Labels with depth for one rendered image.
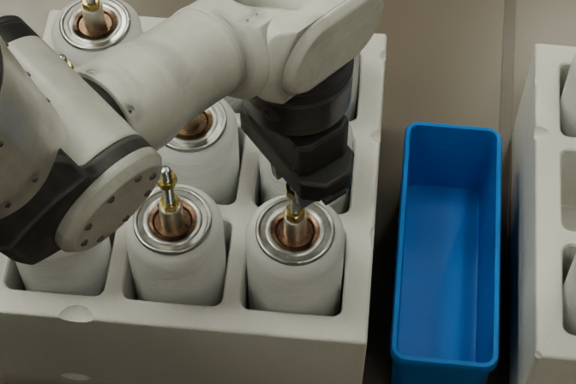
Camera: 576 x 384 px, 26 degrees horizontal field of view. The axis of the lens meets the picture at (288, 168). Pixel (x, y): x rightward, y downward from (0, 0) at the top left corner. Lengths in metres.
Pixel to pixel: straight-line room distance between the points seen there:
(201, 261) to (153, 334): 0.10
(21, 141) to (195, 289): 0.64
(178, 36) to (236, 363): 0.55
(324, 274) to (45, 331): 0.29
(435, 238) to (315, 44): 0.67
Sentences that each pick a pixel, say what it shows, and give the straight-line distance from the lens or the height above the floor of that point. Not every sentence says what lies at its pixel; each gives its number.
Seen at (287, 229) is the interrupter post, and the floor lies 0.27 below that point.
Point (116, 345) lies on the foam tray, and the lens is 1.28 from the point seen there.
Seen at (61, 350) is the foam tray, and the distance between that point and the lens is 1.32.
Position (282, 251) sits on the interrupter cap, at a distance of 1.18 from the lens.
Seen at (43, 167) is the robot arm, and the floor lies 0.74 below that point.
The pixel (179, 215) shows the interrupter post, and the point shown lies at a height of 0.27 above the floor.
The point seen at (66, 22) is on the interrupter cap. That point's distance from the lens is 1.36.
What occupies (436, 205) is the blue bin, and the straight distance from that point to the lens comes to 1.51.
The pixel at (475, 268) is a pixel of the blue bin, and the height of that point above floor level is 0.00.
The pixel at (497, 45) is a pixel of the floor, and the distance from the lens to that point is 1.67.
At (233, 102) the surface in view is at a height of 0.17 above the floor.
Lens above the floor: 1.27
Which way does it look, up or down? 56 degrees down
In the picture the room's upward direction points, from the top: straight up
